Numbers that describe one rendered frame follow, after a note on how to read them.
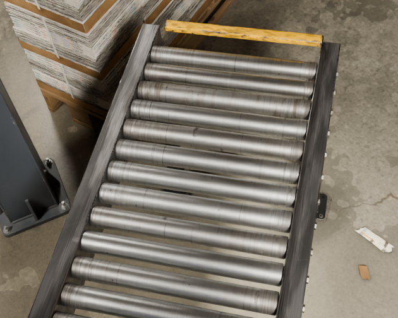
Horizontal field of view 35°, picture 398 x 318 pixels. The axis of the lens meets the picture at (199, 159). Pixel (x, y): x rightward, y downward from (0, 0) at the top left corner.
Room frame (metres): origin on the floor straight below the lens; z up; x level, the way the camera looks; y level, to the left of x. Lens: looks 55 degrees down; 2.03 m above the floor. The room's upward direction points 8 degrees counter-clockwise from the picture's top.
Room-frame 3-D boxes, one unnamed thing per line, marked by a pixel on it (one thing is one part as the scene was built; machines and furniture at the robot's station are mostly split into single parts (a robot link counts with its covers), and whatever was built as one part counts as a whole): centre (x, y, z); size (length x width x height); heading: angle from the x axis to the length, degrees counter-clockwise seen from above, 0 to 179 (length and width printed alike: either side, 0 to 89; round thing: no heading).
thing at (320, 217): (1.15, -0.38, 0.01); 0.14 x 0.13 x 0.01; 70
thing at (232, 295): (0.57, 0.09, 0.77); 0.47 x 0.05 x 0.05; 70
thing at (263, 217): (0.75, 0.03, 0.77); 0.47 x 0.05 x 0.05; 70
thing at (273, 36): (1.25, -0.17, 0.81); 0.43 x 0.03 x 0.02; 70
